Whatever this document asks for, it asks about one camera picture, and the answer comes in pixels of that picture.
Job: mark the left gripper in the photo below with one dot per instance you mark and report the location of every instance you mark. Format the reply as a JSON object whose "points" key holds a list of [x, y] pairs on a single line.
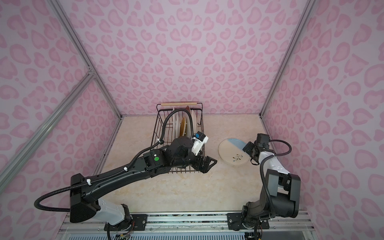
{"points": [[206, 167]]}

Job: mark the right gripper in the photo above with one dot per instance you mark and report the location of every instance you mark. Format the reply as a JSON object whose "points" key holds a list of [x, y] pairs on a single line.
{"points": [[248, 147]]}

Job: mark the cream blue plate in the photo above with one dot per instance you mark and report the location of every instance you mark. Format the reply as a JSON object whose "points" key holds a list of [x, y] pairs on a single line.
{"points": [[231, 152]]}

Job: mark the large pink blue plate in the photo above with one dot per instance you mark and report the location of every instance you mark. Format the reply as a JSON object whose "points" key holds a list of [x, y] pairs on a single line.
{"points": [[190, 124]]}

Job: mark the orange woven plate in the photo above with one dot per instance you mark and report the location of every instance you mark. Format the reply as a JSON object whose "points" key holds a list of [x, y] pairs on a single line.
{"points": [[183, 127]]}

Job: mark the black wire dish rack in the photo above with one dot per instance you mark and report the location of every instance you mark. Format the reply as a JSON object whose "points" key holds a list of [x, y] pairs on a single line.
{"points": [[181, 119]]}

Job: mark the star patterned plate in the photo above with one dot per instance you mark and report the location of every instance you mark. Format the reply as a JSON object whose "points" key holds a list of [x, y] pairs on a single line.
{"points": [[197, 121]]}

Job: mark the white plaid plate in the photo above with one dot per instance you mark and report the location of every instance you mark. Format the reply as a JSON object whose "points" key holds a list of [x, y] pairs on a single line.
{"points": [[174, 125]]}

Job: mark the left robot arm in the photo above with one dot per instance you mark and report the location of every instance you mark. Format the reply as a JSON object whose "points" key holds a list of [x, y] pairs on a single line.
{"points": [[85, 201]]}

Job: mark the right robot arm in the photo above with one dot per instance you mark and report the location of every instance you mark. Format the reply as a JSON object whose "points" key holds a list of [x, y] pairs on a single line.
{"points": [[280, 194]]}

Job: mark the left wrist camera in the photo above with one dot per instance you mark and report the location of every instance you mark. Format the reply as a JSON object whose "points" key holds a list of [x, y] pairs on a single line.
{"points": [[199, 140]]}

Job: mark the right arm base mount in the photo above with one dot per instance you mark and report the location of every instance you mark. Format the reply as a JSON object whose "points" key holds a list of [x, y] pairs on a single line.
{"points": [[235, 223]]}

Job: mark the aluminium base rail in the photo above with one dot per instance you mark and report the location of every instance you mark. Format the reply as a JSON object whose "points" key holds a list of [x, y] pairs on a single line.
{"points": [[192, 226]]}

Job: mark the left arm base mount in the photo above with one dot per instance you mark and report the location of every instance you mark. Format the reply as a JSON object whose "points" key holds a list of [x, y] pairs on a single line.
{"points": [[136, 222]]}

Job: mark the aluminium frame strut right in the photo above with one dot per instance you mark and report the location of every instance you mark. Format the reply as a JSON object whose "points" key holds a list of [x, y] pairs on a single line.
{"points": [[308, 11]]}

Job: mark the aluminium frame strut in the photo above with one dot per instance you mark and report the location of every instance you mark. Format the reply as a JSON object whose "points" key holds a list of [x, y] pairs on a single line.
{"points": [[308, 11], [18, 161]]}

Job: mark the aluminium frame strut left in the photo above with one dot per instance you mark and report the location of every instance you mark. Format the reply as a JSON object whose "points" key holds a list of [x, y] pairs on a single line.
{"points": [[18, 161]]}

